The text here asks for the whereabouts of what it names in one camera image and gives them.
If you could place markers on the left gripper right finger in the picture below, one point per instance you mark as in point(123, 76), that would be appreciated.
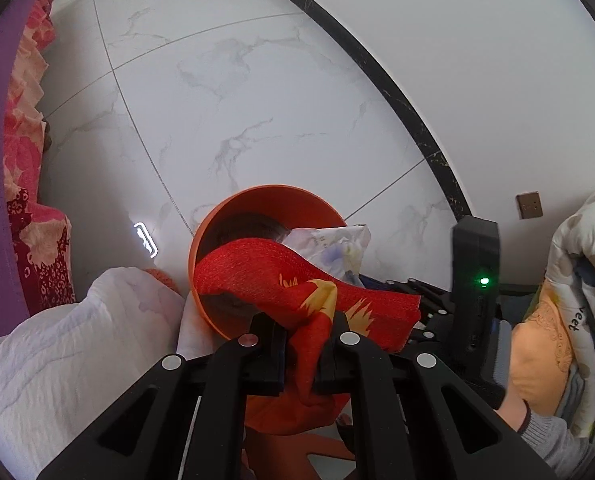
point(355, 365)

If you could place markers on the white crinkled cloth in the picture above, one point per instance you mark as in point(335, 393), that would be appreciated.
point(60, 369)

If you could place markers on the red yellow cloth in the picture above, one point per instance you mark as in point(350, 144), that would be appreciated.
point(303, 299)

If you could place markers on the white floral plastic bag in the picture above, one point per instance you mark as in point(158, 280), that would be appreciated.
point(336, 251)

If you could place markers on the right hand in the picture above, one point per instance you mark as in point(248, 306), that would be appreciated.
point(513, 411)

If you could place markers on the pink red floral curtain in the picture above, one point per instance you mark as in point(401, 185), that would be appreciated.
point(40, 234)

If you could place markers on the folded patterned blanket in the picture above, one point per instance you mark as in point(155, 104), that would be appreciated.
point(553, 348)

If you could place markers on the orange plastic trash bin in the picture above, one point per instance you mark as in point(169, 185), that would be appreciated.
point(264, 211)

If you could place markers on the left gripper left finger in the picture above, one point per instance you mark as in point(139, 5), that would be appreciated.
point(220, 385)

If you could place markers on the brown wall socket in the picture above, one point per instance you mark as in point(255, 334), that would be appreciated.
point(529, 205)

